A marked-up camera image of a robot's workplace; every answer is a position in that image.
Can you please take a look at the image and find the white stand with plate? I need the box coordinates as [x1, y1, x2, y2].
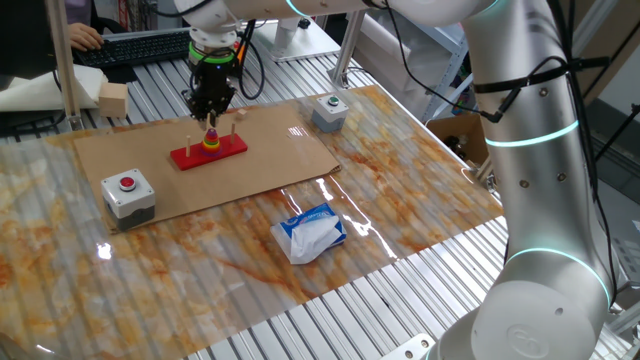
[252, 14, 341, 64]

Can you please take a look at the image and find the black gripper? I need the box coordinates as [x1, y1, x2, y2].
[183, 60, 238, 129]

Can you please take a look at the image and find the brown cardboard sheet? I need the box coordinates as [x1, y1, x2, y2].
[73, 103, 343, 236]

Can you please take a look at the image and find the red Hanoi base board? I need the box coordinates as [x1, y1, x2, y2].
[169, 132, 249, 172]

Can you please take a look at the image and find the white cloth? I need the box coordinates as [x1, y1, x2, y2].
[0, 63, 109, 114]

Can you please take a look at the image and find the seated person dark clothing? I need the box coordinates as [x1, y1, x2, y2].
[0, 0, 96, 91]

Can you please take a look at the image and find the grey box green button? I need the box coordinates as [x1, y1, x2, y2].
[310, 93, 350, 134]

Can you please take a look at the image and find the large wooden block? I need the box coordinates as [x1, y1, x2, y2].
[98, 82, 130, 120]

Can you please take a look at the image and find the cardboard box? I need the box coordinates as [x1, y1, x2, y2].
[424, 113, 494, 169]

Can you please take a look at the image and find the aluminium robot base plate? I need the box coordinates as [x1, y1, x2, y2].
[379, 332, 436, 360]

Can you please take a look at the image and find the person bare hand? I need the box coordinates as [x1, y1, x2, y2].
[68, 22, 105, 53]

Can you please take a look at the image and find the marble pattern plastic mat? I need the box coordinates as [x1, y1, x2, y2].
[0, 84, 506, 360]

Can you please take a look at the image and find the white metal shelf rack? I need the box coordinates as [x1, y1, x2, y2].
[359, 9, 481, 124]

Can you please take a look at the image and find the black cable strap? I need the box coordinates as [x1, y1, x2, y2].
[472, 57, 611, 96]

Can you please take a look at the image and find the blue white tissue pack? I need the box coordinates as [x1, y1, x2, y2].
[269, 202, 348, 266]

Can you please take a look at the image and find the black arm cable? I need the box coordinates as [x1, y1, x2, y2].
[234, 0, 506, 124]

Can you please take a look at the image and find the upright aluminium frame post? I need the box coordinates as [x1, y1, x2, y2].
[44, 0, 84, 132]
[327, 8, 369, 90]

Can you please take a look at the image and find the grey box red button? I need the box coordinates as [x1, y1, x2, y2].
[100, 168, 157, 233]

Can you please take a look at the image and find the black stand rod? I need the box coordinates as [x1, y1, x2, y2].
[594, 102, 640, 161]

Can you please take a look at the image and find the black computer keyboard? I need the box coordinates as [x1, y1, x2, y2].
[73, 29, 194, 69]

